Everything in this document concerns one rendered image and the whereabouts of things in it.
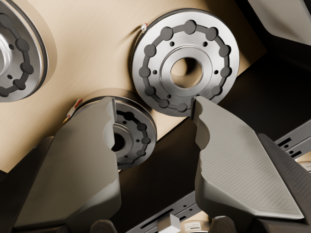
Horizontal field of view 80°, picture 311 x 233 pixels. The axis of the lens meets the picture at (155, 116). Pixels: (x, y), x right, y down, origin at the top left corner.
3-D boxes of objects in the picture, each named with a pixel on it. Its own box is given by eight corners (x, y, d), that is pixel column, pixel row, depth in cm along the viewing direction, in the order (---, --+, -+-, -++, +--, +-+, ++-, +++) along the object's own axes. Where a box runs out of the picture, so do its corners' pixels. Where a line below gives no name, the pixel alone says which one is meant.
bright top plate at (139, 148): (108, 79, 18) (107, 81, 18) (173, 138, 22) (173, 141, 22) (51, 135, 22) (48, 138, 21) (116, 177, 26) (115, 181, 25)
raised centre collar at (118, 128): (110, 113, 20) (109, 117, 19) (142, 140, 22) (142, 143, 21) (82, 138, 21) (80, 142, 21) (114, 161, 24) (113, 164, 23)
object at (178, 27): (193, -21, 14) (195, -22, 14) (257, 70, 18) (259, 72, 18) (110, 70, 18) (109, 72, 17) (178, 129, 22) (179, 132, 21)
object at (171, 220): (166, 225, 19) (167, 238, 18) (156, 220, 18) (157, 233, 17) (179, 217, 18) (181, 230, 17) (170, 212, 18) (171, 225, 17)
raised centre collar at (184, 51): (189, 31, 16) (190, 33, 15) (221, 71, 18) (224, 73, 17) (148, 71, 18) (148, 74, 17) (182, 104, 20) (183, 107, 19)
